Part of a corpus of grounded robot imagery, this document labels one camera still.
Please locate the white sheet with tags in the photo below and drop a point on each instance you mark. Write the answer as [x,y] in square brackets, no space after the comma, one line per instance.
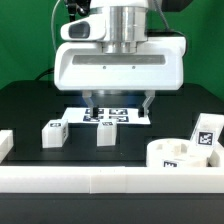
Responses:
[122,115]

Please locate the white U-shaped fence frame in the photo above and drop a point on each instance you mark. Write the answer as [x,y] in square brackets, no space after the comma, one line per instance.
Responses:
[94,180]

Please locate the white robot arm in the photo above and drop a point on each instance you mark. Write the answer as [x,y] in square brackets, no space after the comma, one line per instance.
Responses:
[111,49]

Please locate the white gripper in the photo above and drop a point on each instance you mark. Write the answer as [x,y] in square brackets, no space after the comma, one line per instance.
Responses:
[156,65]

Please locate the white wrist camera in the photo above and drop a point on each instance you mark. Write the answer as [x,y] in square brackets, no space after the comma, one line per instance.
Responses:
[88,29]

